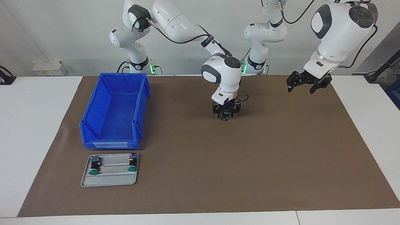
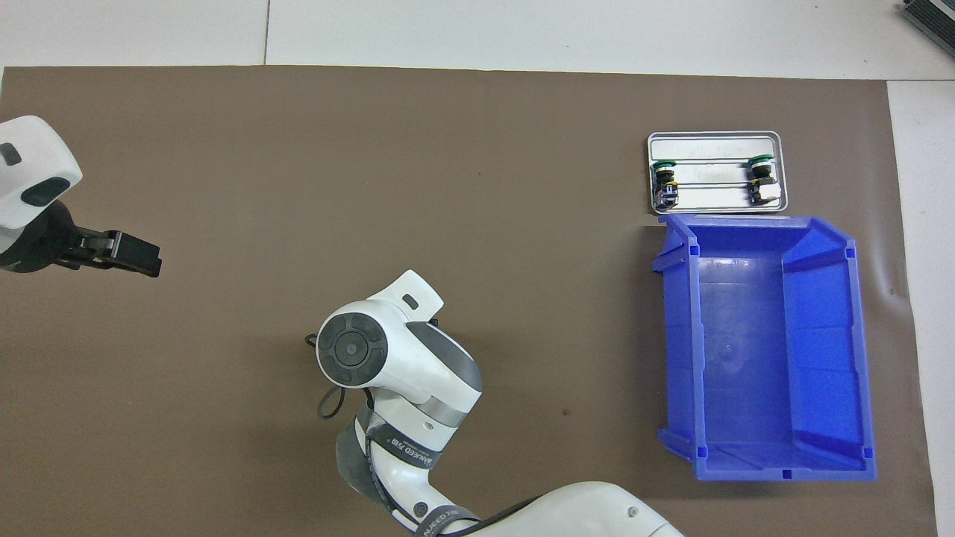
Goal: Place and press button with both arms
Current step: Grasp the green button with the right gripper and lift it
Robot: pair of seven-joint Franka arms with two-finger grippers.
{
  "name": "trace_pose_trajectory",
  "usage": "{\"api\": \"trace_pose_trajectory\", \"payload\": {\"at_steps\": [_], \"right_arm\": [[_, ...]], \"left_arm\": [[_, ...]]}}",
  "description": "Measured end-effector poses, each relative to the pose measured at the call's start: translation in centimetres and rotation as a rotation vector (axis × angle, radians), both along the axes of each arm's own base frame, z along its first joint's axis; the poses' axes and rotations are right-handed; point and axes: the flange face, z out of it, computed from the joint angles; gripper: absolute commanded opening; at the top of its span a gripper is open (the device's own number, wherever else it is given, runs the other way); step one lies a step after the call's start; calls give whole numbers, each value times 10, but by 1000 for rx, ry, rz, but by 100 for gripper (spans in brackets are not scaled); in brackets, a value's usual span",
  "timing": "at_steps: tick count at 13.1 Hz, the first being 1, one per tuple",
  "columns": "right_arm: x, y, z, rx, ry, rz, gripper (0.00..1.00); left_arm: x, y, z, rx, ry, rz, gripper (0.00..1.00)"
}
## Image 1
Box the green push button yellow ring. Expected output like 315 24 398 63
127 153 139 172

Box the black table clamp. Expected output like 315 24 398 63
0 66 17 85

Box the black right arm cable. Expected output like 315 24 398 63
131 12 249 102

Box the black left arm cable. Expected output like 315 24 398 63
279 0 378 68

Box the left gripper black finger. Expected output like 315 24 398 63
309 80 326 94
287 71 303 93

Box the black stand pole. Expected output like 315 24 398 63
364 50 400 82

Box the grey metal tray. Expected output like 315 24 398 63
81 153 140 188

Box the green push button white block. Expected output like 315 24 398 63
88 156 102 175

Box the brown table mat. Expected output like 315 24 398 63
17 74 400 218

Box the blue plastic storage bin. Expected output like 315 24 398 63
79 73 151 149

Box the blue crate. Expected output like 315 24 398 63
385 80 400 110

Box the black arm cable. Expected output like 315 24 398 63
131 12 249 102
279 0 378 68

